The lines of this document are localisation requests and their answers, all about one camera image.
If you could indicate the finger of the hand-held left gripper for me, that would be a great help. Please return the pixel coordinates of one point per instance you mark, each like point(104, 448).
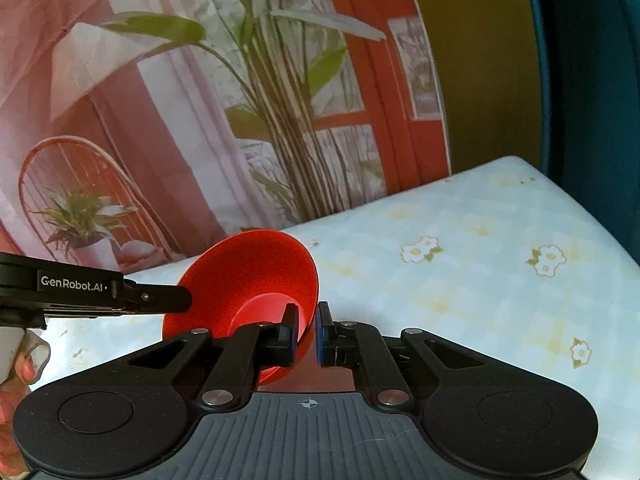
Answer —
point(160, 297)

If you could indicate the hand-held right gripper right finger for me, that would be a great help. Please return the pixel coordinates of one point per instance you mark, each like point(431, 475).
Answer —
point(320, 334)

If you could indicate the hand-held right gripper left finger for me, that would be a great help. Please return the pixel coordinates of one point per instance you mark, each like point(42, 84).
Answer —
point(287, 334)

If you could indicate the red bowl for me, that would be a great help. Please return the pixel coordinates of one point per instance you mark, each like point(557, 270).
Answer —
point(250, 270)

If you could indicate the person's left hand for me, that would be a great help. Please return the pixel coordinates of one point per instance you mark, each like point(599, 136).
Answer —
point(27, 367)

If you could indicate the floral checked tablecloth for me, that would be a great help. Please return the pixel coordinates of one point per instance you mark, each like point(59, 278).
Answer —
point(450, 285)

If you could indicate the printed backdrop cloth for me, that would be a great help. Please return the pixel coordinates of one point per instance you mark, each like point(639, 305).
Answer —
point(150, 110)

